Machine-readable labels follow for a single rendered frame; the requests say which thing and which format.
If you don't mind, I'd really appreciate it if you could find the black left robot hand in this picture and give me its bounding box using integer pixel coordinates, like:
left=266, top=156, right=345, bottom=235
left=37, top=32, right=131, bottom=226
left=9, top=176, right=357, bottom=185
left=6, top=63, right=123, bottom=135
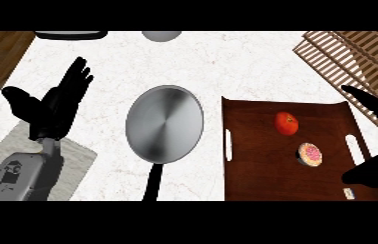
left=0, top=56, right=96, bottom=142

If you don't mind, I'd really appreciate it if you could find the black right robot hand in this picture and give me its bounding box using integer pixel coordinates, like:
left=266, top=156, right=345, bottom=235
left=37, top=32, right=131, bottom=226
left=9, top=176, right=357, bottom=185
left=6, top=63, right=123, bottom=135
left=340, top=84, right=378, bottom=189

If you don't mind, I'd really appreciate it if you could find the dark brown wooden tray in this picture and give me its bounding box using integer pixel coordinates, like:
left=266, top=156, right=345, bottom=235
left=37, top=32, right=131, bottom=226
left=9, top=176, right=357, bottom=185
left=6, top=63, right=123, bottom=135
left=220, top=95, right=378, bottom=202

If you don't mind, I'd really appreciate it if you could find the brown slatted tiered shelf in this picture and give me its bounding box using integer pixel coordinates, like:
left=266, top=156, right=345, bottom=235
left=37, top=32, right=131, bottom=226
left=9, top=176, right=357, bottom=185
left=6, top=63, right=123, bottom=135
left=291, top=30, right=378, bottom=126

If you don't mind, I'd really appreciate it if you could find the small white tag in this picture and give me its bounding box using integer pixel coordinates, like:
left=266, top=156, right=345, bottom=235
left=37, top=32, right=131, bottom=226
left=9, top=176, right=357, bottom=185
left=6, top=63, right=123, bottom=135
left=343, top=187, right=357, bottom=200

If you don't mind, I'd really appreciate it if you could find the red tomato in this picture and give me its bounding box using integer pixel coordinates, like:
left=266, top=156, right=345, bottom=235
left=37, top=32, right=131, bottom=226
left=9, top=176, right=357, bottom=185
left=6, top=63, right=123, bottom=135
left=273, top=111, right=300, bottom=137

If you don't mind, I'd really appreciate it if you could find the black flat appliance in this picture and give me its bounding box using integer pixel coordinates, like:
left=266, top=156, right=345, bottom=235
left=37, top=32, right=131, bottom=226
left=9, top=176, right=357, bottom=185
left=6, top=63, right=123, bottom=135
left=32, top=30, right=109, bottom=41

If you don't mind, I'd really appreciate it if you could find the grey round bowl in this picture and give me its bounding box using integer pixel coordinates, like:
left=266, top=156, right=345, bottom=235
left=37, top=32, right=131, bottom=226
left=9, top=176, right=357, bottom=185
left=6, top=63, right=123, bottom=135
left=140, top=30, right=183, bottom=43

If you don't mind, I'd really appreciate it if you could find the silver frying pan black handle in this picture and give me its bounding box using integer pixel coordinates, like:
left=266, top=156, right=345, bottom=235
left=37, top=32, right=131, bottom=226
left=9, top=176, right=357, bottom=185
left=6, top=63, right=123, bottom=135
left=124, top=84, right=205, bottom=202

